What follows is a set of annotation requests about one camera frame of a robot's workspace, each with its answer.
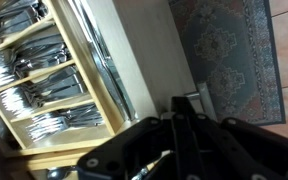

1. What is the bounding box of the light wooden drawer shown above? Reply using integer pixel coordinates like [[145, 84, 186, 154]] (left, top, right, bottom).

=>
[[0, 0, 206, 180]]

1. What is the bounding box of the small wooden cutlery organizer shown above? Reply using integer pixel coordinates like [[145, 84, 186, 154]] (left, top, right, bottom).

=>
[[0, 0, 142, 158]]

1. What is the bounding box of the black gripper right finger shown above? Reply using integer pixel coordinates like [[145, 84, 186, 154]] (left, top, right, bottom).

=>
[[183, 96, 288, 180]]

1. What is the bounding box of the large wooden cutlery organizer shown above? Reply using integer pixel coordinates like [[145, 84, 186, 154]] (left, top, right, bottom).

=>
[[3, 146, 118, 180]]

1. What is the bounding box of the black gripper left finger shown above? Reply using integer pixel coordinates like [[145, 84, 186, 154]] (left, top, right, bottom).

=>
[[76, 96, 187, 180]]

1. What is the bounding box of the metal bar drawer handle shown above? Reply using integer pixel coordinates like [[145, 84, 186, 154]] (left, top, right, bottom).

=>
[[183, 82, 219, 122]]

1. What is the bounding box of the steel spoons bunch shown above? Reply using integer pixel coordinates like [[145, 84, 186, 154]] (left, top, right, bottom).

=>
[[46, 165, 77, 180]]

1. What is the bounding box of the patterned grey red rug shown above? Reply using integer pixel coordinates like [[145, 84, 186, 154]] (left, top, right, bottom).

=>
[[167, 0, 287, 127]]

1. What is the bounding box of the steel cutlery bunch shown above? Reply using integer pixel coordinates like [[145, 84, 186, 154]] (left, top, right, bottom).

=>
[[0, 33, 73, 89], [0, 65, 89, 113], [25, 103, 105, 143], [0, 0, 50, 36]]

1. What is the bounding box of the steel knives bunch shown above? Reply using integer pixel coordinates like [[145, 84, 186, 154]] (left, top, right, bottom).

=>
[[66, 0, 139, 122]]

